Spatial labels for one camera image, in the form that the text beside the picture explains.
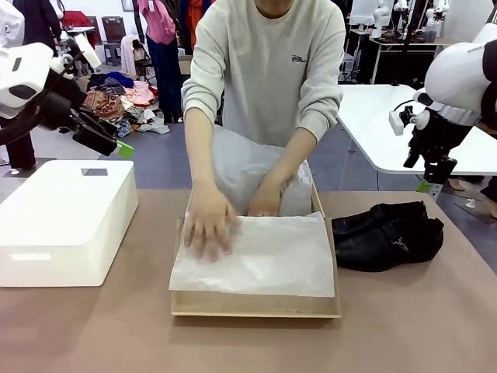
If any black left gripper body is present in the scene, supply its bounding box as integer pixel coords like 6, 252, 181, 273
36, 89, 89, 132

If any white side table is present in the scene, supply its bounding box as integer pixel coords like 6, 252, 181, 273
335, 84, 497, 176

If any beige garment on chair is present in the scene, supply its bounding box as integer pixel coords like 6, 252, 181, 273
120, 35, 151, 78

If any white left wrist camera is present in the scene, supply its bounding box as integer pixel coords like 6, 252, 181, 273
72, 33, 103, 70

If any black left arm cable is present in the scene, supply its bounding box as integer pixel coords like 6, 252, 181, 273
0, 50, 87, 148

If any person left hand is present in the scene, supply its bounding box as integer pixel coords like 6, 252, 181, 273
247, 176, 290, 218

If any translucent white wrapping sheet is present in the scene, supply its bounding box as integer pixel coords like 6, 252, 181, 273
211, 126, 314, 217

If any grey background stool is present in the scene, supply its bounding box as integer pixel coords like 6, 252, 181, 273
103, 41, 124, 66

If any grey side table leg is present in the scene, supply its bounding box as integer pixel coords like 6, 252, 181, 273
426, 181, 444, 204

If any background person dark jacket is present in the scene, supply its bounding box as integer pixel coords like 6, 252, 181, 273
23, 0, 63, 46

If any white rectangular storage box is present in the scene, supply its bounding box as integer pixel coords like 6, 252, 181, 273
0, 159, 140, 289

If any person left forearm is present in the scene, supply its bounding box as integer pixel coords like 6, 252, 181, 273
266, 126, 320, 188

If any white tissue paper sheet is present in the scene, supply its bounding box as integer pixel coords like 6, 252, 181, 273
169, 211, 337, 299

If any brown cardboard shoe box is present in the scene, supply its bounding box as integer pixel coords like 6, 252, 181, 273
169, 182, 342, 320

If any black frame background table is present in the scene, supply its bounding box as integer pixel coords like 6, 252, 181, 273
345, 26, 463, 85

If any plain black leather shoe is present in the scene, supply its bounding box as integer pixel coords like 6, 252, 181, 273
331, 200, 429, 244

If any person right forearm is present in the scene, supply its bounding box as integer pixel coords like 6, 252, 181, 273
184, 107, 219, 191

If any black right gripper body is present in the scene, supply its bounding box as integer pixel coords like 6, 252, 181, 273
407, 109, 473, 159

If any brown background chair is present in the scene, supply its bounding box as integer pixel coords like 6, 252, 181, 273
101, 16, 126, 44

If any orange hanging garment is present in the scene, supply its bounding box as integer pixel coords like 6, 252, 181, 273
185, 0, 207, 55

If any colourful clothes pile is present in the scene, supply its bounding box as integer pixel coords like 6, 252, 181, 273
84, 71, 172, 138

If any person torso grey sweater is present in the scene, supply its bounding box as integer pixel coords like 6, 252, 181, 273
180, 0, 347, 148

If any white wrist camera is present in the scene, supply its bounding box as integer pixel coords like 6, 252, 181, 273
72, 33, 103, 70
388, 103, 413, 137

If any mannequin with pink shirt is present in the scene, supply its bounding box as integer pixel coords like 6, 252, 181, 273
135, 0, 184, 124

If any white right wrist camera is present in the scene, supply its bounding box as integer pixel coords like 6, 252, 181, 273
388, 103, 413, 137

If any person right hand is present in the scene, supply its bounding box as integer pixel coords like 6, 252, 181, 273
181, 185, 242, 263

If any black shoe with metal buckle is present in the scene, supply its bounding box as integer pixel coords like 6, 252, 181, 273
334, 217, 445, 273

